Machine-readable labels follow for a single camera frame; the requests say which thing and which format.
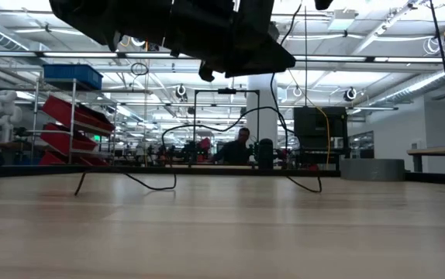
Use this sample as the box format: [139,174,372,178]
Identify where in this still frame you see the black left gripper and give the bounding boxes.
[169,0,297,82]

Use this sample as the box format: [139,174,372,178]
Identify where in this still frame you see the thin black cord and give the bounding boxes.
[74,0,323,197]

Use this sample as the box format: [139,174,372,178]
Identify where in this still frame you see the white column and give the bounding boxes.
[247,73,279,164]

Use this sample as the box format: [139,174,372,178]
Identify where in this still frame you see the black equipment cart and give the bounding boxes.
[292,105,350,167]

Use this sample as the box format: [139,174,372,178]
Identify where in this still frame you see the black cylindrical stand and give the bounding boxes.
[257,137,275,170]

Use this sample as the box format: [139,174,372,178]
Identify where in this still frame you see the person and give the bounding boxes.
[211,127,255,166]

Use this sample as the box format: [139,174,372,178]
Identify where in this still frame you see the long wooden table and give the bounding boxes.
[405,144,445,174]

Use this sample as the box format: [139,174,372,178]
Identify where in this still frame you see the long light strip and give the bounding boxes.
[0,50,445,64]

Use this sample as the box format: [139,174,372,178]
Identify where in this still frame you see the blue storage bin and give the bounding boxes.
[43,63,104,91]

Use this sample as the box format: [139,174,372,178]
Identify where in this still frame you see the metal shelf rack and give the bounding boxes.
[28,77,117,167]

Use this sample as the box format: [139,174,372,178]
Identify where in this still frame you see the red storage bin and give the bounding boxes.
[42,95,116,137]
[39,122,98,156]
[38,150,112,167]

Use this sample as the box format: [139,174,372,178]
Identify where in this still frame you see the black robot station frame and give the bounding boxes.
[192,87,261,166]

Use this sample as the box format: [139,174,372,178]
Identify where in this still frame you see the yellow drop cable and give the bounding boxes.
[288,69,331,166]

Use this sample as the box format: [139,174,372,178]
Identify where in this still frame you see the black aluminium table frame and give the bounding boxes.
[0,164,445,186]

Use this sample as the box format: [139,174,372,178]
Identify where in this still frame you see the grey duct tape roll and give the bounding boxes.
[340,157,405,182]

